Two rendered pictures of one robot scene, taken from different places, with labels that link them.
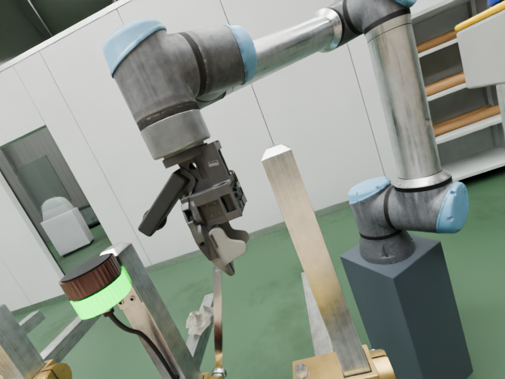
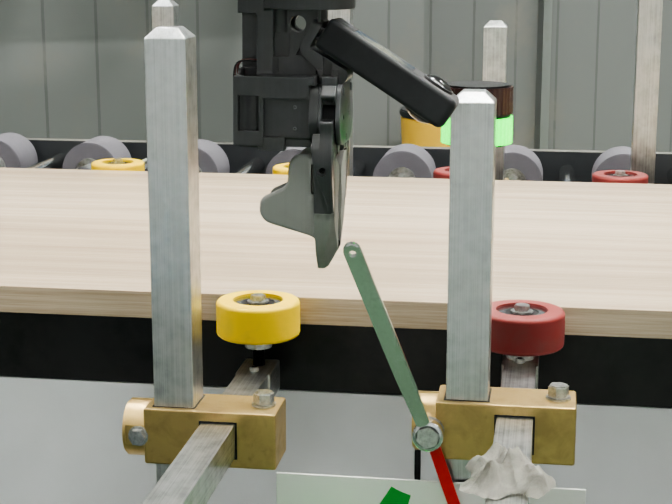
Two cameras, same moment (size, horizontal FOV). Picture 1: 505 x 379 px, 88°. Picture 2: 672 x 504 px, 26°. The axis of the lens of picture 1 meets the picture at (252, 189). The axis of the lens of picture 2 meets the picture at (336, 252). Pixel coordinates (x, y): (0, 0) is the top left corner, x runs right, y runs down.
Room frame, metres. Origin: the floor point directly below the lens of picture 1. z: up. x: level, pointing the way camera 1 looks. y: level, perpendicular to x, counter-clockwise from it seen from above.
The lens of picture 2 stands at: (1.51, 0.06, 1.25)
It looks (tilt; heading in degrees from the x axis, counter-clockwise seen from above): 13 degrees down; 179
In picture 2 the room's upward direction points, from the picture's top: straight up
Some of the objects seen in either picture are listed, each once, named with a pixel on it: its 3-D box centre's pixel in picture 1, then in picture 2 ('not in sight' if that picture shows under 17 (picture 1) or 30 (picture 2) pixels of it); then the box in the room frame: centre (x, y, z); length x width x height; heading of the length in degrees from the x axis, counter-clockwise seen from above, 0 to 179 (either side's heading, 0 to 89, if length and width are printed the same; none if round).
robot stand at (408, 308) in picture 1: (406, 313); not in sight; (0.89, -0.39, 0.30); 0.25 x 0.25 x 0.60; 20
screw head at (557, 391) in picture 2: not in sight; (558, 391); (0.36, 0.28, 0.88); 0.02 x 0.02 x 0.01
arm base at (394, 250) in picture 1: (382, 238); not in sight; (0.89, -0.39, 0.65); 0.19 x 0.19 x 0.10
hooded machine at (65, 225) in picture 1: (65, 224); not in sight; (6.88, 4.85, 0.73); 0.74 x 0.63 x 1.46; 109
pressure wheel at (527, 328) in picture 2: not in sight; (520, 363); (0.21, 0.27, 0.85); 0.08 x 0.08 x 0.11
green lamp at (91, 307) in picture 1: (102, 292); (476, 128); (0.30, 0.21, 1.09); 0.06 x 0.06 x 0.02
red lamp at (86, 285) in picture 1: (92, 275); (477, 98); (0.30, 0.21, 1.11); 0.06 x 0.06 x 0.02
